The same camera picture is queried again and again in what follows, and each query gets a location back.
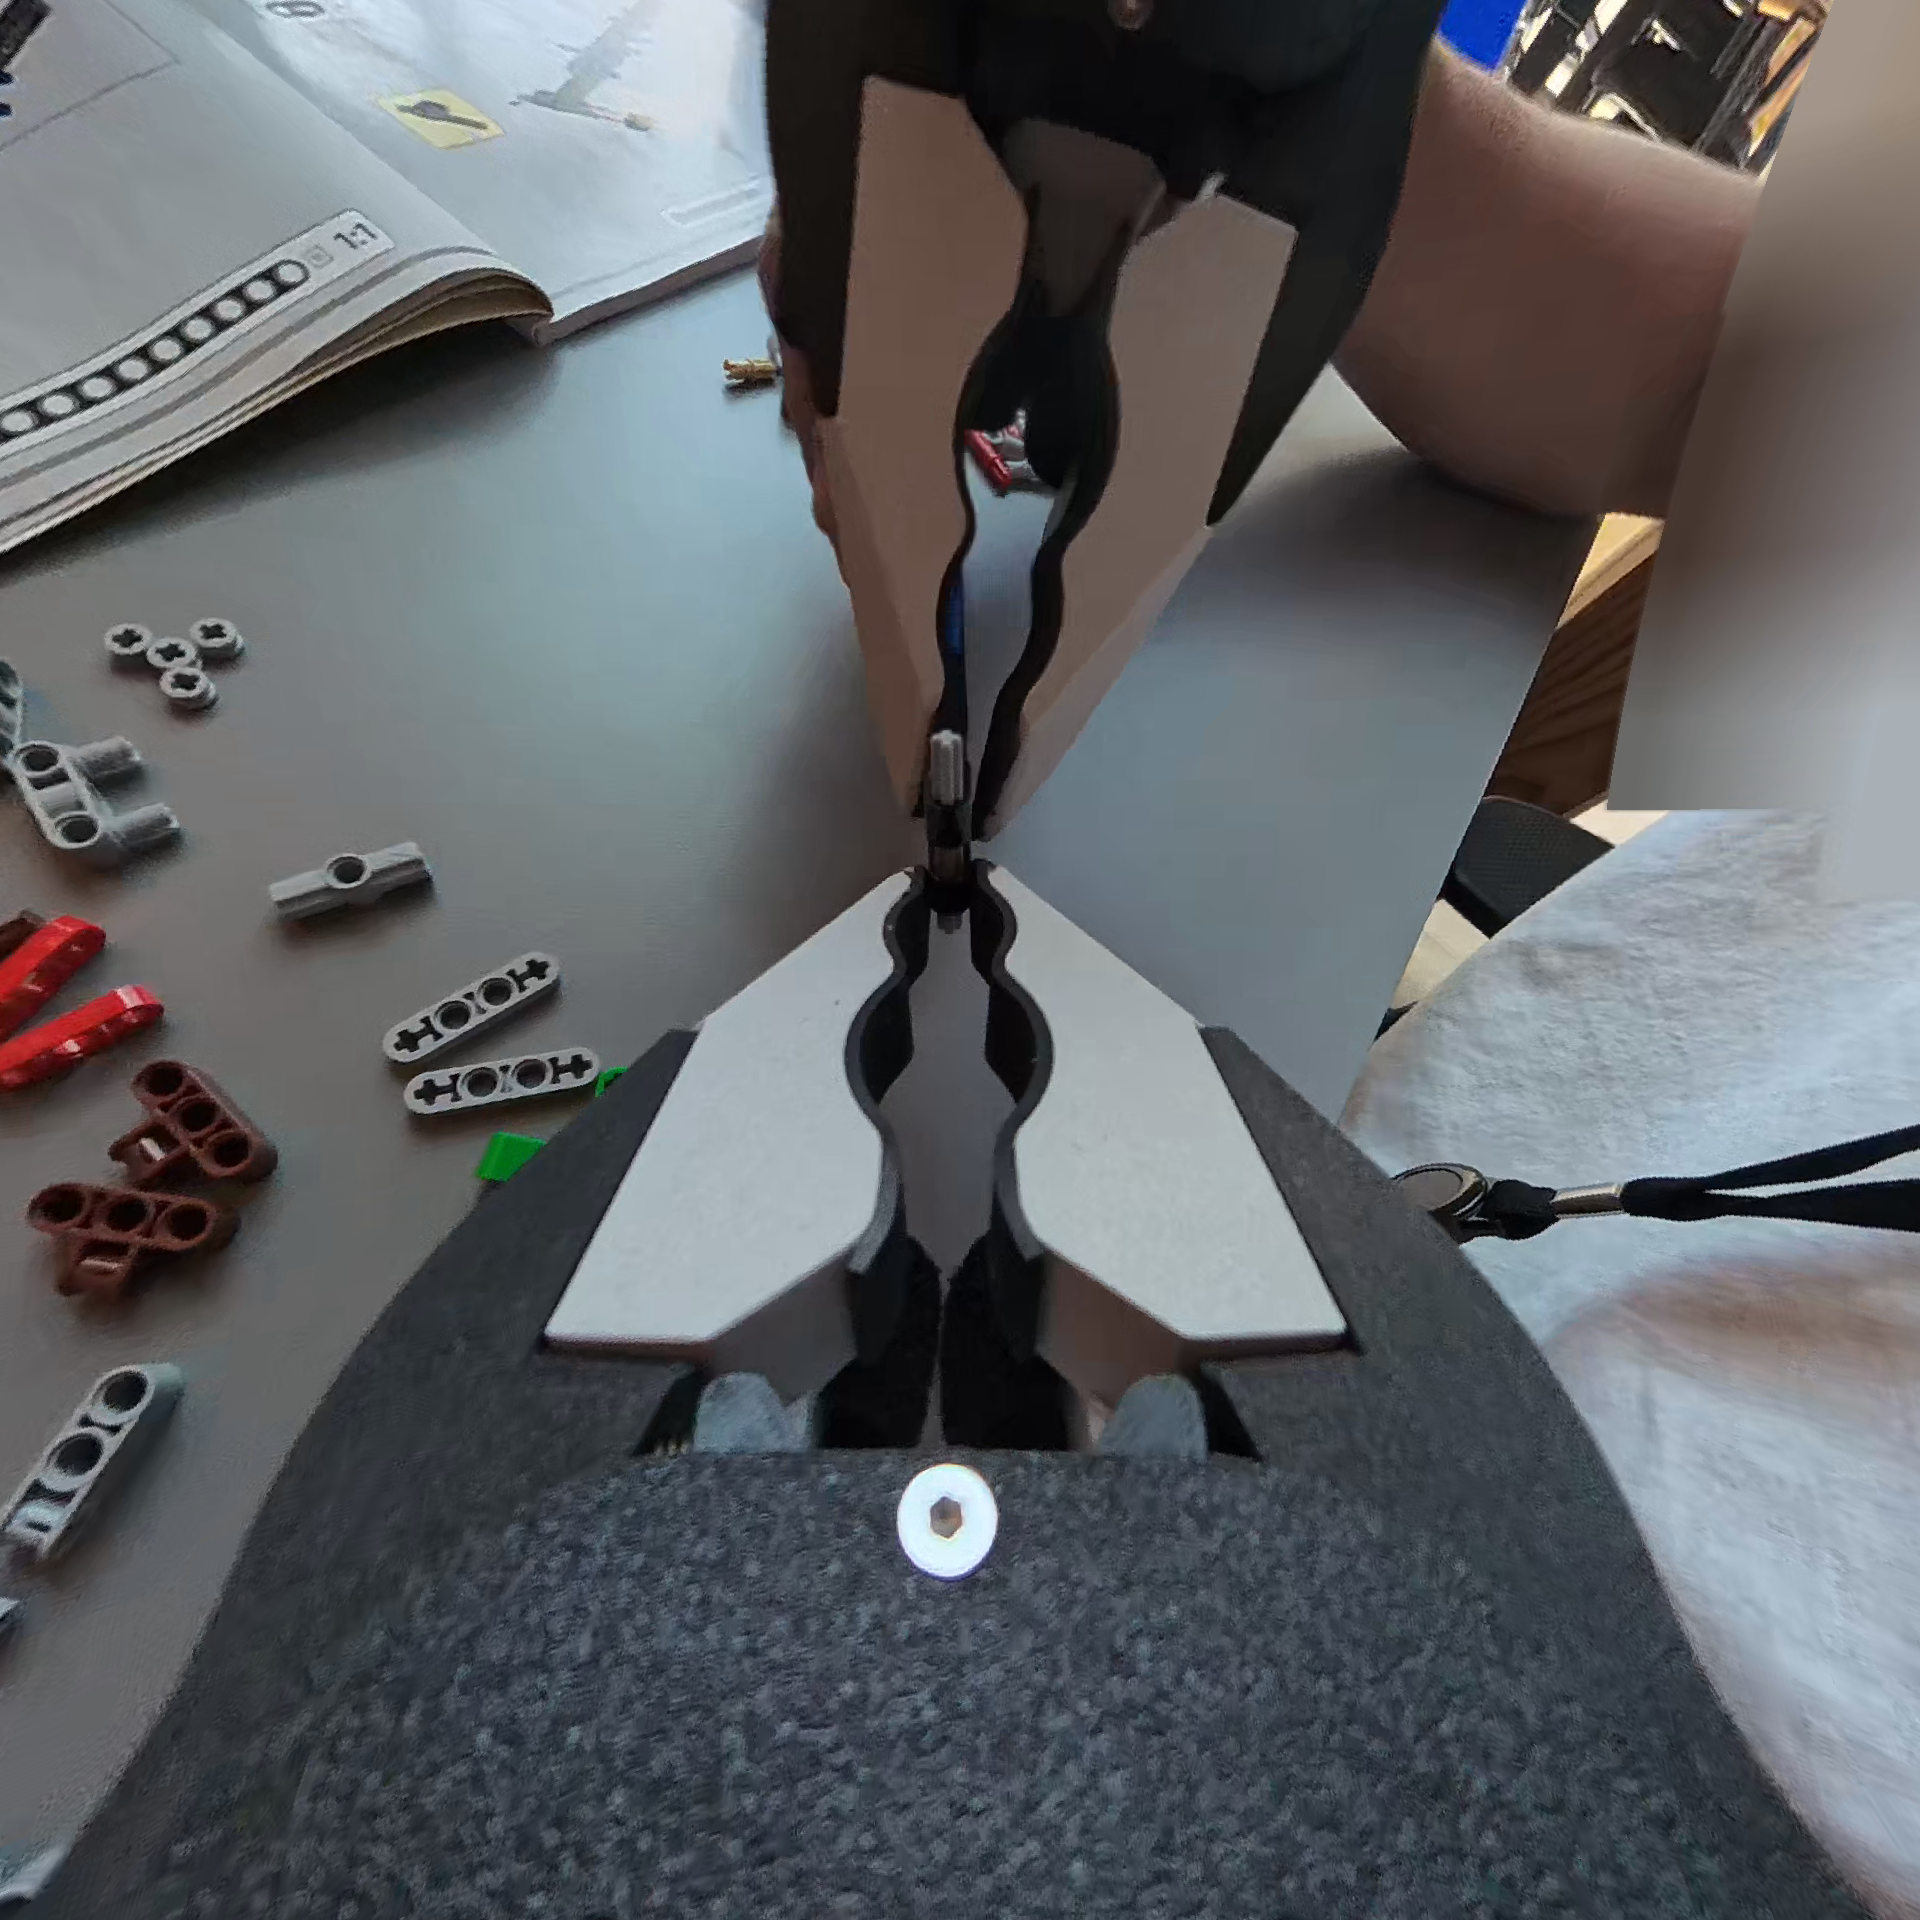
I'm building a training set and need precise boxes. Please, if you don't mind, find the black lanyard with round clip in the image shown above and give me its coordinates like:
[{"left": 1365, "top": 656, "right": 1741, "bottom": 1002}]
[{"left": 1393, "top": 1122, "right": 1920, "bottom": 1246}]

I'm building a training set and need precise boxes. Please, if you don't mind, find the person's right forearm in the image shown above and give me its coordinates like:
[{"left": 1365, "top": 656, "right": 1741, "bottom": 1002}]
[{"left": 1331, "top": 42, "right": 1770, "bottom": 521}]

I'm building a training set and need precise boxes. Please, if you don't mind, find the black lego beam assembly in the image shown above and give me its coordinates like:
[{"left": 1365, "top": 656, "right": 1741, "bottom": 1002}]
[{"left": 916, "top": 576, "right": 980, "bottom": 927}]

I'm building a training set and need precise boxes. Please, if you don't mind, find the light grey lego connector beam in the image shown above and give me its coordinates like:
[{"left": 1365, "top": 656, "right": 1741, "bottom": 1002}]
[{"left": 0, "top": 1360, "right": 183, "bottom": 1564}]

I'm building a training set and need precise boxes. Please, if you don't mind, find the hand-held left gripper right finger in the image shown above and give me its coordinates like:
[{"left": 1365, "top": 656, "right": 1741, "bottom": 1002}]
[{"left": 946, "top": 862, "right": 1349, "bottom": 1454}]

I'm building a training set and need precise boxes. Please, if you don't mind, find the red lego liftarm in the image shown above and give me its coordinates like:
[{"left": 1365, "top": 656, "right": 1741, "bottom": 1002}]
[
  {"left": 0, "top": 916, "right": 112, "bottom": 1040},
  {"left": 0, "top": 982, "right": 168, "bottom": 1093}
]

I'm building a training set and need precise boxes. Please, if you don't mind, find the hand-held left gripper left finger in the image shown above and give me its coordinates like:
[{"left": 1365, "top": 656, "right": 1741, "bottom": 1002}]
[{"left": 542, "top": 862, "right": 946, "bottom": 1454}]

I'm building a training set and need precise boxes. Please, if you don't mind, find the grey thin lego liftarm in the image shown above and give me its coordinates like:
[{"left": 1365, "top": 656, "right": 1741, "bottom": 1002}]
[
  {"left": 402, "top": 1042, "right": 602, "bottom": 1117},
  {"left": 385, "top": 949, "right": 563, "bottom": 1069}
]

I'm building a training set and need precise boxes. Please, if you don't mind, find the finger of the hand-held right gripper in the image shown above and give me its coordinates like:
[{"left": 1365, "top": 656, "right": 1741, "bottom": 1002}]
[
  {"left": 969, "top": 192, "right": 1296, "bottom": 840},
  {"left": 821, "top": 74, "right": 1034, "bottom": 813}
]

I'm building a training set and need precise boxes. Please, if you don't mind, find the instruction booklet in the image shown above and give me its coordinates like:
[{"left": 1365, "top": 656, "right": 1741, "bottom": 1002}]
[{"left": 0, "top": 0, "right": 776, "bottom": 553}]

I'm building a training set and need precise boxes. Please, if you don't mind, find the black office chair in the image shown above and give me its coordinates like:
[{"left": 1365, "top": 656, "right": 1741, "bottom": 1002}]
[{"left": 1434, "top": 797, "right": 1618, "bottom": 942}]

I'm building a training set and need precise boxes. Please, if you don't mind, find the brown lego liftarm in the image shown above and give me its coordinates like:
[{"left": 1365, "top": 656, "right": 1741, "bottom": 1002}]
[
  {"left": 112, "top": 1060, "right": 282, "bottom": 1189},
  {"left": 25, "top": 1180, "right": 243, "bottom": 1294}
]

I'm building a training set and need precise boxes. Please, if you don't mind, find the grey lego axle connector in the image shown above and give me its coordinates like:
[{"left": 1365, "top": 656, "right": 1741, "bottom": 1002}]
[{"left": 269, "top": 840, "right": 438, "bottom": 925}]

